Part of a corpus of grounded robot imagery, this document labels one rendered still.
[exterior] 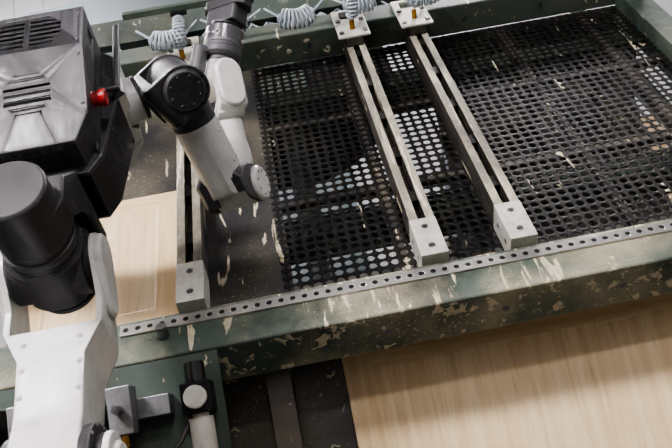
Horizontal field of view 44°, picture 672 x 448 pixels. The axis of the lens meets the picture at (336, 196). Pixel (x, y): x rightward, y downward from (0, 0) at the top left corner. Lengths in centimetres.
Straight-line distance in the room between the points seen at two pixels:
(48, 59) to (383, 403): 104
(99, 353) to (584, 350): 114
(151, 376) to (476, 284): 69
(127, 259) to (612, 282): 111
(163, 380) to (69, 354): 43
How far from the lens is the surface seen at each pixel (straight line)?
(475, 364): 198
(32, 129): 145
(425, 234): 185
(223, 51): 186
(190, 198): 210
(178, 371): 173
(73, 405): 130
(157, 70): 164
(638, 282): 188
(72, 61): 150
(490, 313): 179
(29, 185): 129
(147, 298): 192
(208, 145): 166
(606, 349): 205
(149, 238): 208
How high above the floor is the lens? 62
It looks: 15 degrees up
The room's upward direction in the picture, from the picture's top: 11 degrees counter-clockwise
